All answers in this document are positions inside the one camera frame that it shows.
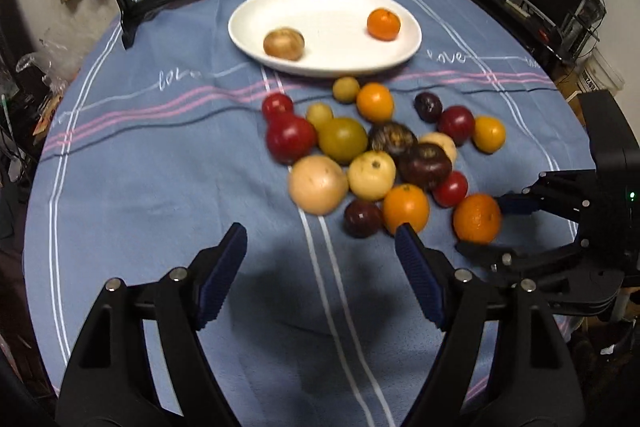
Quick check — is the large orange mandarin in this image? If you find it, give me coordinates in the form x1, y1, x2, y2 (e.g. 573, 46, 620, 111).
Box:
452, 193, 502, 244

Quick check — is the small red tomato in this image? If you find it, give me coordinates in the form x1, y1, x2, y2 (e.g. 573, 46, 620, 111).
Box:
262, 92, 294, 121
432, 170, 469, 208

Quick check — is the yellow-orange tomato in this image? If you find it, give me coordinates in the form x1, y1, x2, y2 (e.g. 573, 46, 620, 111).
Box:
472, 115, 506, 155

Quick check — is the large dark purple fruit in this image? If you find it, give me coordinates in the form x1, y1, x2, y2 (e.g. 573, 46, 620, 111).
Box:
397, 142, 452, 191

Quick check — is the dark red plum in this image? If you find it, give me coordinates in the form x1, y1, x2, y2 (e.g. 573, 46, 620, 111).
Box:
437, 105, 475, 146

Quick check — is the pale beige small fruit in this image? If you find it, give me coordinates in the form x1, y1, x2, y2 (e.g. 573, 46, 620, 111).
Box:
419, 131, 458, 165

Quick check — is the dark purple plum front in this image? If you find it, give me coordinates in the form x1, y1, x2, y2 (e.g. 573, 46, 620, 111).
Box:
343, 199, 384, 239

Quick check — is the large beige round fruit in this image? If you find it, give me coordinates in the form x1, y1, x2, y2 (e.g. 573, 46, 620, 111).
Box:
288, 155, 349, 216

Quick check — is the orange mandarin near front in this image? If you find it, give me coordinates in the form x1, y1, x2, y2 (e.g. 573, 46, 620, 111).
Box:
382, 183, 431, 235

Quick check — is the pale yellow round fruit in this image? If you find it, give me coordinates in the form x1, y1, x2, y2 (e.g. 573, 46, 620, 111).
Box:
347, 150, 396, 202

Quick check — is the small dark purple plum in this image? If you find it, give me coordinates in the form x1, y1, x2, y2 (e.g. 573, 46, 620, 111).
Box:
413, 91, 442, 124

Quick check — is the dark brown speckled fruit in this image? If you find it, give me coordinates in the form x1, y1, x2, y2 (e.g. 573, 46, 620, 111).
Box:
368, 120, 418, 159

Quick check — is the olive green tomato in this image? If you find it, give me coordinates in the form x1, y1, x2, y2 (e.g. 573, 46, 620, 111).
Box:
318, 117, 368, 166

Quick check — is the orange fruit upper middle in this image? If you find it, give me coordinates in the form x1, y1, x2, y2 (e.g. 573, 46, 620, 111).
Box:
356, 82, 395, 124

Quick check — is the small olive fruit top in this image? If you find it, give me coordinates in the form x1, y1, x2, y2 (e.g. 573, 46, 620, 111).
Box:
332, 77, 360, 104

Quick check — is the small yellow-green fruit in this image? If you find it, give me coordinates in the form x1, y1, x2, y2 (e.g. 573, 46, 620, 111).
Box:
305, 102, 334, 131

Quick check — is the blue striped tablecloth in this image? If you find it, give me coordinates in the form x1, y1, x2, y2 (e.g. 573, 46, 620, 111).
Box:
24, 0, 591, 426

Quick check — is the large red tomato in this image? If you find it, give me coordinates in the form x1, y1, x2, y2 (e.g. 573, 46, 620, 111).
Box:
266, 113, 317, 165

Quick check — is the small orange on plate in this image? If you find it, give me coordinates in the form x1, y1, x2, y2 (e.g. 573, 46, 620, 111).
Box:
367, 8, 401, 41

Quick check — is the white oval plate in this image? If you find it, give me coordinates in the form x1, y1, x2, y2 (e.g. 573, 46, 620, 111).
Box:
228, 0, 422, 78

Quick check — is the brown potato-like fruit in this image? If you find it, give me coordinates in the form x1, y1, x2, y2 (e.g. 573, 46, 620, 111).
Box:
262, 27, 305, 61

